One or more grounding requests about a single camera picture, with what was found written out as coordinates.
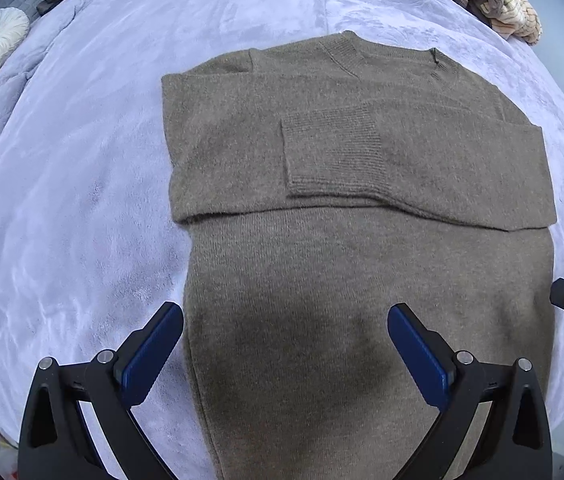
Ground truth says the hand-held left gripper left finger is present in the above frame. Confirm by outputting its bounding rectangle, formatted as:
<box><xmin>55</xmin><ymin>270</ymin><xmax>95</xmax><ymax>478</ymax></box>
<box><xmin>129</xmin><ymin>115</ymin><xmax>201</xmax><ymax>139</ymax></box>
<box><xmin>18</xmin><ymin>302</ymin><xmax>184</xmax><ymax>480</ymax></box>

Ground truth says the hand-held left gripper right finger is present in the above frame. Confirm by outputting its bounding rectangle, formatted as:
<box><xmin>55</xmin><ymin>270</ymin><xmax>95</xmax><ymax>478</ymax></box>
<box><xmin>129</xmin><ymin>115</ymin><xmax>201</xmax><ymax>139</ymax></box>
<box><xmin>388</xmin><ymin>303</ymin><xmax>553</xmax><ymax>480</ymax></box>

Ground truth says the olive brown knit sweater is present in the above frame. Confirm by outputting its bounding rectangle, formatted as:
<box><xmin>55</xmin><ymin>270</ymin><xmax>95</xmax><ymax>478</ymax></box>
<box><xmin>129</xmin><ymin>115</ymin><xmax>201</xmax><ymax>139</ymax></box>
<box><xmin>161</xmin><ymin>31</ymin><xmax>558</xmax><ymax>480</ymax></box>

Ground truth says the lavender plush blanket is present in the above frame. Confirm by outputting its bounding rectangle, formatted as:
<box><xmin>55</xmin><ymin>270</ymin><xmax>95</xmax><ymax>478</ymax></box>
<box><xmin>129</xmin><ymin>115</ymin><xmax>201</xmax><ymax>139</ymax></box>
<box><xmin>0</xmin><ymin>0</ymin><xmax>564</xmax><ymax>461</ymax></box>

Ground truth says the cream striped knit garment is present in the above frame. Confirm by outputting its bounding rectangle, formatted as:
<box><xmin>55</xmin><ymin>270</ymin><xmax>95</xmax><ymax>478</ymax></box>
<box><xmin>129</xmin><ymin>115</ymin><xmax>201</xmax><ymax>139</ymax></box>
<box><xmin>429</xmin><ymin>0</ymin><xmax>542</xmax><ymax>46</ymax></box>

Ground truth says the black strap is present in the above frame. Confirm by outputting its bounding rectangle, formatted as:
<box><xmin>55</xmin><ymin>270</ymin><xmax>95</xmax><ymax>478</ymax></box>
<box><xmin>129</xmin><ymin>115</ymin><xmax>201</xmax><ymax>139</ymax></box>
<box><xmin>37</xmin><ymin>0</ymin><xmax>70</xmax><ymax>17</ymax></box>

